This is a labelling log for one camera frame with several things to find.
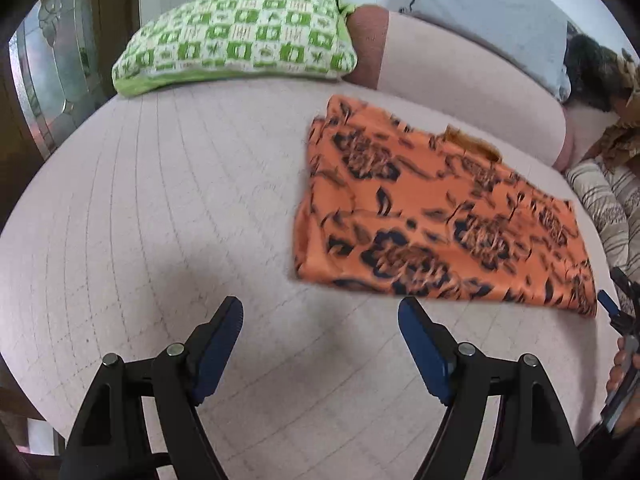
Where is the person's right hand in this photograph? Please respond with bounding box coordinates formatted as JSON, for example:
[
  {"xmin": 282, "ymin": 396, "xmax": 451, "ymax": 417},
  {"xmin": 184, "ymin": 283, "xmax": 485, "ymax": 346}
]
[{"xmin": 605, "ymin": 335, "xmax": 639, "ymax": 436}]

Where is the pink quilted mattress cover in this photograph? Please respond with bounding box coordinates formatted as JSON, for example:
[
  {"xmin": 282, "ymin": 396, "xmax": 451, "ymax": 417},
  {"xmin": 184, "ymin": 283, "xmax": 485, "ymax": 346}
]
[{"xmin": 0, "ymin": 77, "xmax": 626, "ymax": 480}]

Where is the striped beige blanket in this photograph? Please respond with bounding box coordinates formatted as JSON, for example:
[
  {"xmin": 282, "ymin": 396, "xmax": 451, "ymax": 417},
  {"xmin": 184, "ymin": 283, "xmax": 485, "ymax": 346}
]
[{"xmin": 565, "ymin": 156, "xmax": 640, "ymax": 282}]

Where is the dark wooden door frame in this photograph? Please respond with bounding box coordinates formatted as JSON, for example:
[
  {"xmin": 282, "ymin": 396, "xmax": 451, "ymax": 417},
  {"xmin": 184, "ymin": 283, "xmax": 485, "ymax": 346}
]
[{"xmin": 1, "ymin": 0, "xmax": 140, "ymax": 220}]

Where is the pink quilted bolster cushion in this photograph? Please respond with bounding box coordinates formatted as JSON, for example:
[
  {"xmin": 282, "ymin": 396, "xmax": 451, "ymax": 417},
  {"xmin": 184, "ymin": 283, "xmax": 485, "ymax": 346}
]
[{"xmin": 345, "ymin": 4, "xmax": 575, "ymax": 171}]

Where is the green white patterned pillow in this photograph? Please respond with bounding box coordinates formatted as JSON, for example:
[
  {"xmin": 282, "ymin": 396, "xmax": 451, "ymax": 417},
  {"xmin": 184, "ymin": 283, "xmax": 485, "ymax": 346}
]
[{"xmin": 112, "ymin": 0, "xmax": 358, "ymax": 96}]

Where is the orange black floral garment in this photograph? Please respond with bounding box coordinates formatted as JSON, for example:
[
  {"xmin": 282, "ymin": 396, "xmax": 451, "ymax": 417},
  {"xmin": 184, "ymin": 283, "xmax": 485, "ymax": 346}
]
[{"xmin": 293, "ymin": 95, "xmax": 597, "ymax": 318}]

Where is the brown patterned fabric heap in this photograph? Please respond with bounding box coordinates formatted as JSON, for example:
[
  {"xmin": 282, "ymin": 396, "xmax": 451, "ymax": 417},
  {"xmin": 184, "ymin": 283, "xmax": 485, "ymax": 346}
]
[{"xmin": 564, "ymin": 34, "xmax": 639, "ymax": 171}]

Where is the grey blue pillow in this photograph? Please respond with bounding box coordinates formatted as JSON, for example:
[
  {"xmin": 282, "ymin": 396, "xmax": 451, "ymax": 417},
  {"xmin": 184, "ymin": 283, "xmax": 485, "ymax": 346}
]
[{"xmin": 407, "ymin": 0, "xmax": 570, "ymax": 102}]

